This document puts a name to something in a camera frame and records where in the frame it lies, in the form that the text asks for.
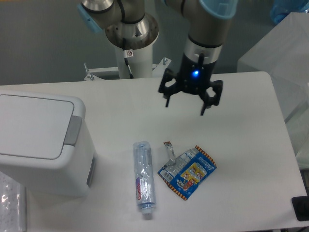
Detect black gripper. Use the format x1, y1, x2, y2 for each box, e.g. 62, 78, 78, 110
158, 52, 224, 116

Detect white push-top trash can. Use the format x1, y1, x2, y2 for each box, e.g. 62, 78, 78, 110
0, 90, 96, 197

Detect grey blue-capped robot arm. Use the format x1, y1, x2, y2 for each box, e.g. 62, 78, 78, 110
77, 0, 238, 110

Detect blue foil snack wrapper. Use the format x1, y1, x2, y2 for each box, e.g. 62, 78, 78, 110
157, 141, 217, 201

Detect crushed clear plastic bottle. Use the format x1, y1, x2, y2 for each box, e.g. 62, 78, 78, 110
133, 141, 156, 220

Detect blue water bottle corner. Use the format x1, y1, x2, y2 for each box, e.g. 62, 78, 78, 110
270, 0, 309, 25

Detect black device table corner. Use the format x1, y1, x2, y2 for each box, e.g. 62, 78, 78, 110
291, 196, 309, 221

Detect clear plastic sheet left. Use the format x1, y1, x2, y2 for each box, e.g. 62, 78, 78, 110
0, 173, 27, 232

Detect white pedestal base frame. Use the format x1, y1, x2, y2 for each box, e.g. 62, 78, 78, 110
83, 57, 172, 82

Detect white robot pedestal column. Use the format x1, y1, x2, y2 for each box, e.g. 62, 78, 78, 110
114, 43, 153, 79

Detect black cable on pedestal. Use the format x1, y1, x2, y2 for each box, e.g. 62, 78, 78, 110
122, 38, 134, 79

